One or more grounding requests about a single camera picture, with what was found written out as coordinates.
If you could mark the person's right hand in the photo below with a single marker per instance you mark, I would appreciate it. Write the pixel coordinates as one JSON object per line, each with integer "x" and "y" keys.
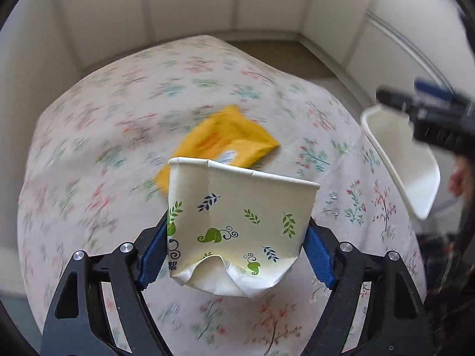
{"x": 459, "y": 178}

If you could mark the white plastic bin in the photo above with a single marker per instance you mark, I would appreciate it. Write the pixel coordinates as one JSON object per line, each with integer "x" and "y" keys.
{"x": 400, "y": 155}

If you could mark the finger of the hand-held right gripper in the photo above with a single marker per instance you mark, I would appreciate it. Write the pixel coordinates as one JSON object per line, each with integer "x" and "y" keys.
{"x": 393, "y": 99}
{"x": 436, "y": 89}

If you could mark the dark brown floor mat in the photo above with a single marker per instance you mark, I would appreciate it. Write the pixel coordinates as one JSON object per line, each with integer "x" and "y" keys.
{"x": 282, "y": 57}

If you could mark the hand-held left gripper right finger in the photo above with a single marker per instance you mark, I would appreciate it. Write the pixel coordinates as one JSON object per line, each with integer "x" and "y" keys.
{"x": 319, "y": 256}

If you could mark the person's dark plaid clothing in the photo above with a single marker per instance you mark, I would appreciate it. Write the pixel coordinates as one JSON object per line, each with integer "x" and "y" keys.
{"x": 451, "y": 285}

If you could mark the white kitchen cabinet with moulding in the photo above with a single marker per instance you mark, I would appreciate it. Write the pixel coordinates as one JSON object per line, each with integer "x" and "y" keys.
{"x": 389, "y": 26}

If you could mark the floral tablecloth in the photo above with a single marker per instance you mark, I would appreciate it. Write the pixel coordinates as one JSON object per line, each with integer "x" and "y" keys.
{"x": 111, "y": 118}

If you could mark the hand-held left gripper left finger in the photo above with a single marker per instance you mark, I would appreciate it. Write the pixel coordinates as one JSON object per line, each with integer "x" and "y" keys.
{"x": 152, "y": 256}

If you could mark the leaf print paper cup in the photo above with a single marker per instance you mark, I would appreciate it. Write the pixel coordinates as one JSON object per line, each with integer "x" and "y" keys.
{"x": 241, "y": 207}

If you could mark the yellow packet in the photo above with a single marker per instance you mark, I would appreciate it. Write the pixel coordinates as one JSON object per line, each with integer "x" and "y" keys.
{"x": 230, "y": 133}

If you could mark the white kitchen cabinet row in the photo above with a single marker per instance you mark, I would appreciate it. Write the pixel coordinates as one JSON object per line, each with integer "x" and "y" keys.
{"x": 148, "y": 3}

